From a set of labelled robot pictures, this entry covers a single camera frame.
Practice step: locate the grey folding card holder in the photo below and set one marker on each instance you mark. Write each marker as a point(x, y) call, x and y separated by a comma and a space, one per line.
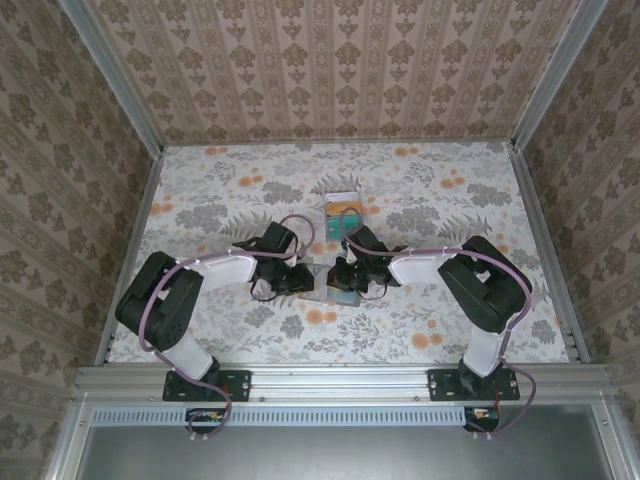
point(325, 299)

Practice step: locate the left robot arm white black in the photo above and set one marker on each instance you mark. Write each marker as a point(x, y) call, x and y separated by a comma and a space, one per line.
point(225, 272)

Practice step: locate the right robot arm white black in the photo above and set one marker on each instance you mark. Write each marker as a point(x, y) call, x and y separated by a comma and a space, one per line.
point(420, 267)

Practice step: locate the light blue card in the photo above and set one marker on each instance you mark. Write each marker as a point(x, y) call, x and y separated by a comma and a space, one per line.
point(345, 298)

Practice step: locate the clear acrylic card tray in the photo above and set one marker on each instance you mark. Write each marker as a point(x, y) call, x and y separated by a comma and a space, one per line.
point(332, 236)

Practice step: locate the green card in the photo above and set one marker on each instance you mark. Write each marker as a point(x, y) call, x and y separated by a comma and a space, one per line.
point(334, 220)

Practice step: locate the orange card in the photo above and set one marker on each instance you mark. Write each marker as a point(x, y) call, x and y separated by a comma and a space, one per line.
point(334, 206)

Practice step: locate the white card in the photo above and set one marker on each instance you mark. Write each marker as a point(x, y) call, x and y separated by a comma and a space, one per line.
point(345, 197)

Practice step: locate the black connector board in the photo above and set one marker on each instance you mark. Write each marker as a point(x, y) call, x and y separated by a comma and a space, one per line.
point(482, 415)
point(205, 416)

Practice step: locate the grey metal panel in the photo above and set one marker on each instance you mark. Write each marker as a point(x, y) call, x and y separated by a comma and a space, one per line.
point(340, 455)

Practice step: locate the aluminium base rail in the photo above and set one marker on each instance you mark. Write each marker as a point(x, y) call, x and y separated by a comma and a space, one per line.
point(340, 382)

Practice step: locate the aluminium side rail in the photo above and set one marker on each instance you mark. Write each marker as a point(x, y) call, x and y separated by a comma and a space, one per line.
point(140, 220)
point(541, 220)

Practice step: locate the aluminium corner post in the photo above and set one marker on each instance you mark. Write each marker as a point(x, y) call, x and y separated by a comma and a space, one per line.
point(115, 75)
point(556, 75)

